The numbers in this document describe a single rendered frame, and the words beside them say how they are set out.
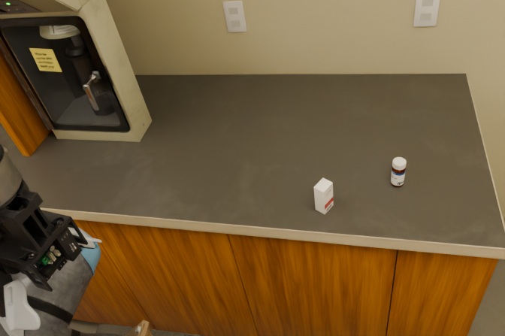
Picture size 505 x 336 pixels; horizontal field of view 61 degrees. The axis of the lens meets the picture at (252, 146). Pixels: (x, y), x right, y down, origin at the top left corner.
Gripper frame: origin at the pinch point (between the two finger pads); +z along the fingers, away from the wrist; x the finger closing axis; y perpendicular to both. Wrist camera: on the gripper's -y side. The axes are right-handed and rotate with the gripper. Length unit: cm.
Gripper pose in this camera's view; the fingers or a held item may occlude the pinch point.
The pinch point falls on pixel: (57, 291)
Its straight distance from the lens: 69.0
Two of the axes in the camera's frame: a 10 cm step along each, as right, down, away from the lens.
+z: 1.6, 7.5, 6.4
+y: 9.2, 1.2, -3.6
